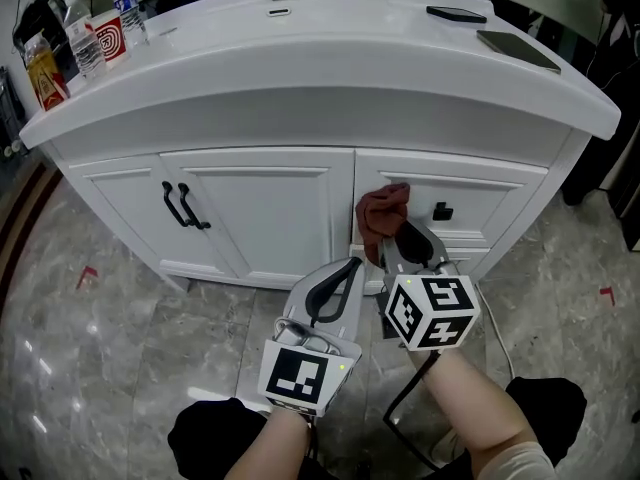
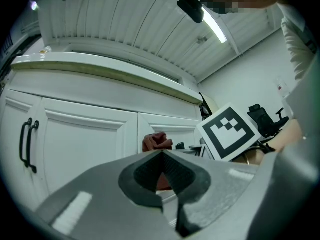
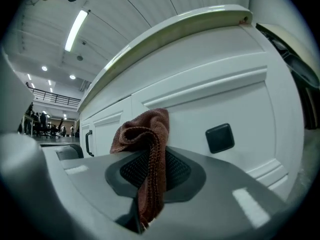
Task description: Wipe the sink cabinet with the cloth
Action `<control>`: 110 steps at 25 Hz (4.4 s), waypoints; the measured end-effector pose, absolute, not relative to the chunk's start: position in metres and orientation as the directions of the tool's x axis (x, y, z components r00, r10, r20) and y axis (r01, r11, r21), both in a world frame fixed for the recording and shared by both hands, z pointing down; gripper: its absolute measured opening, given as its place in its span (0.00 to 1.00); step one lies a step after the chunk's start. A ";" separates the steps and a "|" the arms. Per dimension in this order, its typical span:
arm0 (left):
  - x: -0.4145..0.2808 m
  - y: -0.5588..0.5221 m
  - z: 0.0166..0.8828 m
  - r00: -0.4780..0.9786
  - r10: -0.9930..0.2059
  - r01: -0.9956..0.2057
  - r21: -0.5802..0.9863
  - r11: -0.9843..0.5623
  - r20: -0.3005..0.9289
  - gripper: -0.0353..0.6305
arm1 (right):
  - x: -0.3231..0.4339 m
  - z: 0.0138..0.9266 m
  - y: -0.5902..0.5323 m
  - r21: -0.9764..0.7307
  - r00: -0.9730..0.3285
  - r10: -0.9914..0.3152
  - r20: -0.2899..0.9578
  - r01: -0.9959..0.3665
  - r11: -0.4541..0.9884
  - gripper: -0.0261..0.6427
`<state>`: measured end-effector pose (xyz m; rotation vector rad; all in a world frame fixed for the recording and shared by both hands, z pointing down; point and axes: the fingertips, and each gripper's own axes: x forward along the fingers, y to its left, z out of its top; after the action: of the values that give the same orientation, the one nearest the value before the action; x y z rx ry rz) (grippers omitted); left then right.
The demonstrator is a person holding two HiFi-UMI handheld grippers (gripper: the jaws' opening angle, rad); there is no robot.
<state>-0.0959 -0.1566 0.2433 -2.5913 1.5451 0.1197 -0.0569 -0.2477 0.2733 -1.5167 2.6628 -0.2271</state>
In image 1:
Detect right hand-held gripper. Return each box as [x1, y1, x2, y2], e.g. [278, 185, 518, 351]
[381, 220, 482, 353]

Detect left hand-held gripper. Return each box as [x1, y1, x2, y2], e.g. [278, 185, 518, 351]
[256, 256, 364, 418]

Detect dark red cloth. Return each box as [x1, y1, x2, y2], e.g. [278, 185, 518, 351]
[355, 182, 413, 270]

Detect white sink cabinet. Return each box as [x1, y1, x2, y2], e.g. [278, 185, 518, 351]
[18, 0, 622, 295]

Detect person's right forearm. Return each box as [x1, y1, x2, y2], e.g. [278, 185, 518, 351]
[399, 346, 539, 470]

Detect person's left forearm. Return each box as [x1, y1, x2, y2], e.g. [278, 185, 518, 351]
[227, 407, 314, 480]

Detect person's left black trouser leg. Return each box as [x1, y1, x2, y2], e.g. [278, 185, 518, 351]
[166, 396, 272, 480]

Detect person's black trouser leg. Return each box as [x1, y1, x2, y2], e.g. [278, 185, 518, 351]
[503, 376, 589, 470]
[166, 396, 272, 480]

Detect person's right black trouser leg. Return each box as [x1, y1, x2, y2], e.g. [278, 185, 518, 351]
[503, 376, 589, 470]

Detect person's white sleeve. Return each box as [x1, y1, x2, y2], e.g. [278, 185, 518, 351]
[468, 439, 557, 480]

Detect grey smartphone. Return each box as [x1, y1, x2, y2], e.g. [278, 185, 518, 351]
[475, 29, 563, 76]

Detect black smartphone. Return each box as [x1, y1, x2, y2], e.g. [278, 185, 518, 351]
[425, 4, 488, 25]

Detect black hanging garment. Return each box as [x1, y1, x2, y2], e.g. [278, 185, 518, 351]
[588, 0, 640, 92]

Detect red and white box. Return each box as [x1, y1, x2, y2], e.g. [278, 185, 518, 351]
[91, 9, 132, 65]

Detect yellow and red packet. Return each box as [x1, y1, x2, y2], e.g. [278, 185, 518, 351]
[24, 34, 72, 113]

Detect clear water bottle white label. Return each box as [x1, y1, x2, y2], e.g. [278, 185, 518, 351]
[64, 0, 109, 82]

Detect clear water bottle blue label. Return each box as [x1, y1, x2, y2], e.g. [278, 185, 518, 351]
[111, 0, 151, 50]

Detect black bag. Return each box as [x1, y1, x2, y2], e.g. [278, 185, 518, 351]
[11, 0, 70, 69]

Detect white cable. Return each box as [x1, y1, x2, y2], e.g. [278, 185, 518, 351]
[473, 281, 517, 380]

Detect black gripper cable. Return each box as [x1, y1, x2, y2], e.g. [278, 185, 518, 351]
[381, 351, 443, 471]

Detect black curved cabinet handle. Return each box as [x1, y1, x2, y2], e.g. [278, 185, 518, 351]
[160, 180, 190, 228]
[177, 182, 212, 231]

